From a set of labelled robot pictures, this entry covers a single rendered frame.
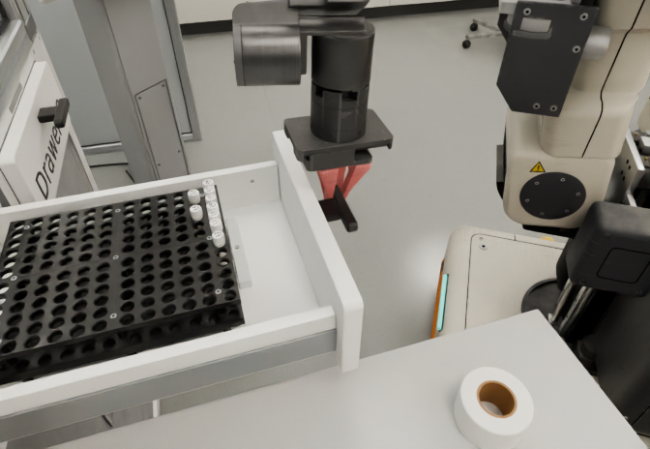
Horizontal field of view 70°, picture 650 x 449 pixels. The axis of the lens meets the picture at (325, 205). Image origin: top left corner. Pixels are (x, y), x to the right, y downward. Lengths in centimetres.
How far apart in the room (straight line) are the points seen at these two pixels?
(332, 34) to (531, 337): 42
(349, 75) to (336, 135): 6
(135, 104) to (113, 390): 109
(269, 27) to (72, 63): 185
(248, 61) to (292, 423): 36
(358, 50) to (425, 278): 130
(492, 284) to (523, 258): 14
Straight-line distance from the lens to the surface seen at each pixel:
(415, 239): 179
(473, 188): 208
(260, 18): 44
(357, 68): 43
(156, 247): 51
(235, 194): 62
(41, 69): 88
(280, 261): 56
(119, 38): 139
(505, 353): 61
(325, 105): 45
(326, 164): 47
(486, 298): 129
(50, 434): 72
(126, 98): 145
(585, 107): 82
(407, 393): 55
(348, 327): 42
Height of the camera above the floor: 125
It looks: 41 degrees down
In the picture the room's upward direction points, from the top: straight up
